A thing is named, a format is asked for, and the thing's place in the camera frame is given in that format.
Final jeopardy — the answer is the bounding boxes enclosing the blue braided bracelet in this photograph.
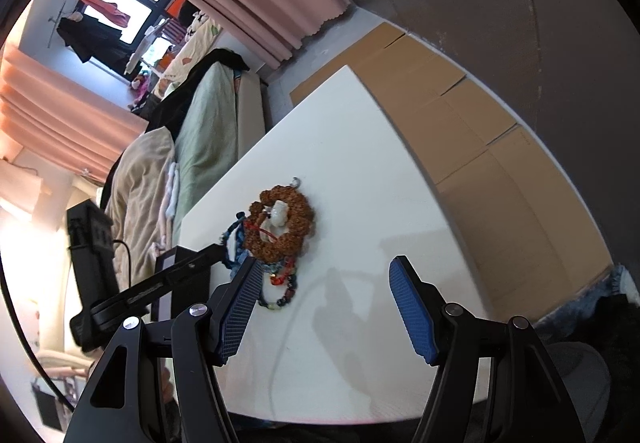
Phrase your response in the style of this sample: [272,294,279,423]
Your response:
[219,211,262,280]

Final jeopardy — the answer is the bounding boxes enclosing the dark multicolour bead bracelet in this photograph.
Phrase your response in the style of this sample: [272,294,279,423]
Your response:
[257,272,300,311]

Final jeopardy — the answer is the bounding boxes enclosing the red coral bracelet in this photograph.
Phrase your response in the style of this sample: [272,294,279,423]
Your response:
[268,257,298,287]

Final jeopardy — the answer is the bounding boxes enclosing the brown rudraksha bead bracelet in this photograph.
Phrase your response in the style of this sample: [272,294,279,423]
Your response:
[242,185,317,265]

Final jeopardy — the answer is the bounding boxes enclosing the black jewelry box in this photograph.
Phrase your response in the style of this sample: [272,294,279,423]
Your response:
[150,246,210,322]

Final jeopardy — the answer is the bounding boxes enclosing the person's right hand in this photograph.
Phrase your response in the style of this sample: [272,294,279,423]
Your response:
[160,365,175,417]

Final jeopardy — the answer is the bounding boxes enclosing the beige comforter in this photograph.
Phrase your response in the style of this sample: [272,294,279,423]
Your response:
[105,128,175,291]

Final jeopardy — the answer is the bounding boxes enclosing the brown cardboard sheet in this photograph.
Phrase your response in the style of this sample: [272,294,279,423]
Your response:
[290,24,613,319]

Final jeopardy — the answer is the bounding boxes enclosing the green bed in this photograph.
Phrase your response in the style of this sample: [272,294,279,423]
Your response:
[172,62,266,241]

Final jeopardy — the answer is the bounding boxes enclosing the pink curtain left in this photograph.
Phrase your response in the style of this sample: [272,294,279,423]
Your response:
[1,44,146,182]

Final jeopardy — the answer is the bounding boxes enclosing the black clothing on bed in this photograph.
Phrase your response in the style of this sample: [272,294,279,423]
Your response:
[98,47,251,204]

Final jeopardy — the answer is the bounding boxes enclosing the floral patterned bedding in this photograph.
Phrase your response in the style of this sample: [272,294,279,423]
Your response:
[153,12,221,99]

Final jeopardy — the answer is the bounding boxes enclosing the black hanging clothes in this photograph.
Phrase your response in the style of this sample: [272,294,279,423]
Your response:
[56,15,134,76]

